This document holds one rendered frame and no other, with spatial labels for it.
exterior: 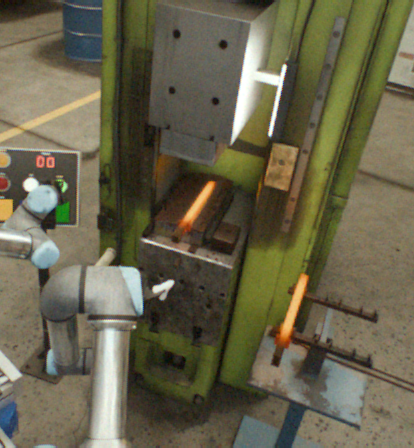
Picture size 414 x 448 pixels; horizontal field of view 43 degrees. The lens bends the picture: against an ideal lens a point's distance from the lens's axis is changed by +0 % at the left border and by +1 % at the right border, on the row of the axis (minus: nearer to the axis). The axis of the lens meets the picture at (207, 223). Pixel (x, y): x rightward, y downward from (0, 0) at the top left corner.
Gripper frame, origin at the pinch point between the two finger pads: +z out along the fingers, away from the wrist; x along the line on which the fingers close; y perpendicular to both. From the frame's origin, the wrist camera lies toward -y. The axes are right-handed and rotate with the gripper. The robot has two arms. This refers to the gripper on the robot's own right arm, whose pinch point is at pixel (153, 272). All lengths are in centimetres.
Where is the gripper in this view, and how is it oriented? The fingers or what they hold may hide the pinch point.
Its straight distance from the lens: 174.2
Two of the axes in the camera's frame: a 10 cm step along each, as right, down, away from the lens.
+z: 3.1, -5.2, 8.0
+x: 9.4, 2.8, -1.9
